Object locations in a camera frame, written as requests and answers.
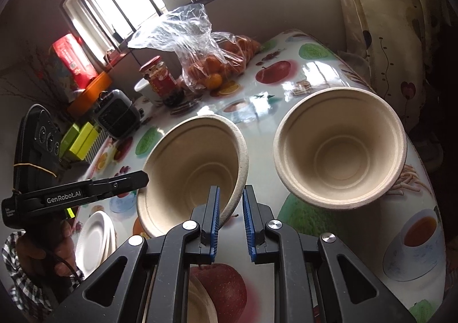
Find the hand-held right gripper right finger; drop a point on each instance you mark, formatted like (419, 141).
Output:
(248, 226)

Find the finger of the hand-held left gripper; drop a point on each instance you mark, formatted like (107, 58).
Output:
(121, 182)

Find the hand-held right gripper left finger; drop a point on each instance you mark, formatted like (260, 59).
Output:
(214, 222)

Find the white paper plate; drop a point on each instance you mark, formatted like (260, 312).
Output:
(114, 240)
(110, 237)
(91, 237)

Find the small beige paper bowl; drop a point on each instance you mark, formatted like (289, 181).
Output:
(340, 151)

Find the person's left forearm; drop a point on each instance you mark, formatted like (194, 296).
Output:
(21, 283)

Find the person's left hand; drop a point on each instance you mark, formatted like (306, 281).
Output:
(32, 248)

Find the yellow rubber band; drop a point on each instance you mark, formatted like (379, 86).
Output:
(35, 166)

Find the olive green flat box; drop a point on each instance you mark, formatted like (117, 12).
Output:
(69, 137)

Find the striped black white box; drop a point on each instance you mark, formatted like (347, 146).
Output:
(98, 146)

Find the small grey fan heater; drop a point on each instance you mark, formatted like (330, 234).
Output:
(118, 115)

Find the colourful printed box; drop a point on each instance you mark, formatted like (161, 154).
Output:
(57, 76)

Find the orange plastic tray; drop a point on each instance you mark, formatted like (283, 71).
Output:
(93, 90)

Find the red box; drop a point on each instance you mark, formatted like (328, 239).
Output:
(71, 58)

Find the white paper cup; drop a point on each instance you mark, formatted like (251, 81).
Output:
(143, 88)

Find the red label glass jar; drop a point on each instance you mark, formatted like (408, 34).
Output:
(161, 79)

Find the fruit printed table cover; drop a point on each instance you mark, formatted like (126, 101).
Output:
(279, 108)

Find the small black bottle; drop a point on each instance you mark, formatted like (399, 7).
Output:
(114, 33)

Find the pile of oranges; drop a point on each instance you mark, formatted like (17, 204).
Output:
(211, 72)

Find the clear plastic bag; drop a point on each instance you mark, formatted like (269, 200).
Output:
(179, 33)

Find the cream patterned curtain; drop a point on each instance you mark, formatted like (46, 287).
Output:
(375, 22)

